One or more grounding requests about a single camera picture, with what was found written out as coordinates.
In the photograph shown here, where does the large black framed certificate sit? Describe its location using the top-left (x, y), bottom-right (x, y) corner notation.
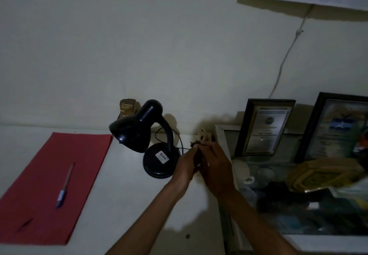
top-left (294, 92), bottom-right (368, 164)

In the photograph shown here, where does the white power strip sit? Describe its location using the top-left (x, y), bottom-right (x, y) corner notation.
top-left (197, 128), bottom-right (215, 144)

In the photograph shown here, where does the gold oval plaque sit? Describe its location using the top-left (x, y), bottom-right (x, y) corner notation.
top-left (287, 158), bottom-right (366, 193)

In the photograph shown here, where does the person's right hand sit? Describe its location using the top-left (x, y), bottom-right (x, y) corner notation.
top-left (193, 142), bottom-right (237, 200)

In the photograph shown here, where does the blue and clear pen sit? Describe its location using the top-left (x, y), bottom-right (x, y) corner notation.
top-left (56, 162), bottom-right (76, 208)

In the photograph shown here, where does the person's left forearm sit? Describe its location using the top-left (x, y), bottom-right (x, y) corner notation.
top-left (105, 178), bottom-right (190, 255)

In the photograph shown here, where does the person's left hand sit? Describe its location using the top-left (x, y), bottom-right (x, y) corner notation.
top-left (171, 145), bottom-right (202, 191)

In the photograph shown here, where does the glass display cabinet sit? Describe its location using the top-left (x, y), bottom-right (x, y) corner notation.
top-left (215, 124), bottom-right (368, 255)

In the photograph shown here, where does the white wall cable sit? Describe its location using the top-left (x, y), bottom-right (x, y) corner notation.
top-left (268, 4), bottom-right (314, 99)

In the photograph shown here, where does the small black framed certificate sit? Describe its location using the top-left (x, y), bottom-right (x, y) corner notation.
top-left (234, 98), bottom-right (296, 157)

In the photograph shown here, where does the gold figurine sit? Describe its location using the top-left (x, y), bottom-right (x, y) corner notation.
top-left (117, 98), bottom-right (141, 120)

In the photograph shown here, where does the black desk lamp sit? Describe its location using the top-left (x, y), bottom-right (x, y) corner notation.
top-left (109, 99), bottom-right (182, 179)

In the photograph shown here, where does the person's right forearm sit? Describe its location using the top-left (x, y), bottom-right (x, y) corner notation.
top-left (219, 189), bottom-right (301, 255)

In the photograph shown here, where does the red paper sheet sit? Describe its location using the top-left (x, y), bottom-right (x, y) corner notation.
top-left (0, 132), bottom-right (113, 246)

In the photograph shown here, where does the black lamp cable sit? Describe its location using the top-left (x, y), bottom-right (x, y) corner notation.
top-left (155, 126), bottom-right (192, 157)

